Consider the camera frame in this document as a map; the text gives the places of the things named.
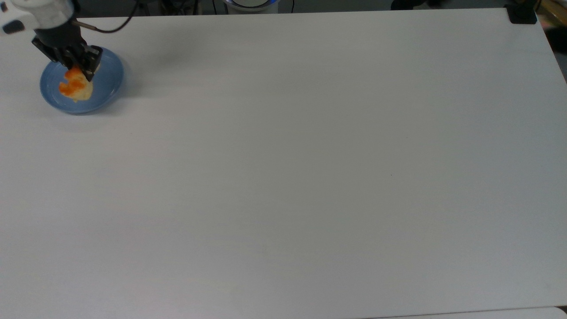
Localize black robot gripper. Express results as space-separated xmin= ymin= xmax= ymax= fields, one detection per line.
xmin=31 ymin=20 xmax=104 ymax=83

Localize bread loaf with orange crust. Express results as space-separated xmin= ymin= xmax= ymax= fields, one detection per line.
xmin=59 ymin=66 xmax=94 ymax=103

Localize blue round plate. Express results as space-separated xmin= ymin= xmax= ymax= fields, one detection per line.
xmin=40 ymin=47 xmax=125 ymax=115

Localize black table clamp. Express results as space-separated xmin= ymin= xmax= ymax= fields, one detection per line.
xmin=505 ymin=0 xmax=538 ymax=24

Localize wooden furniture edge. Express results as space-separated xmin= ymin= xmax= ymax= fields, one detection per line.
xmin=537 ymin=0 xmax=567 ymax=31

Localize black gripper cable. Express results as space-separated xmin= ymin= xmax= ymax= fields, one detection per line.
xmin=72 ymin=0 xmax=144 ymax=34

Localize white robot base blue ring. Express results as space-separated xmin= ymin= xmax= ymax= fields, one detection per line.
xmin=223 ymin=0 xmax=280 ymax=14

